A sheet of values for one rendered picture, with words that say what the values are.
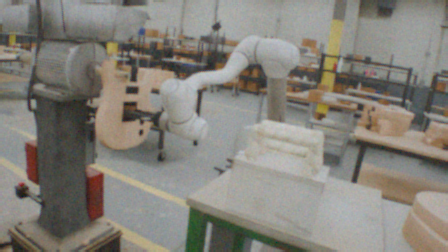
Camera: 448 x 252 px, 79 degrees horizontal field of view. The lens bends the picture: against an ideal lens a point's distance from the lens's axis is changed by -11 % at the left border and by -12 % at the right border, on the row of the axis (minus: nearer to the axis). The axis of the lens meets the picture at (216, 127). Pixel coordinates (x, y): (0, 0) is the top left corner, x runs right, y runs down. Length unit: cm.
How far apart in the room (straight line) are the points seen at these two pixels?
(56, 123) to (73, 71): 32
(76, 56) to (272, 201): 104
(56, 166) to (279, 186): 120
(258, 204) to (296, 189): 13
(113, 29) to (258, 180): 75
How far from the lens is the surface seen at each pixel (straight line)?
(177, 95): 112
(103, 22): 125
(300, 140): 84
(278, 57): 147
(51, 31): 168
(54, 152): 170
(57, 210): 185
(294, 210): 89
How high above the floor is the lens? 140
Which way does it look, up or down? 14 degrees down
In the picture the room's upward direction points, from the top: 8 degrees clockwise
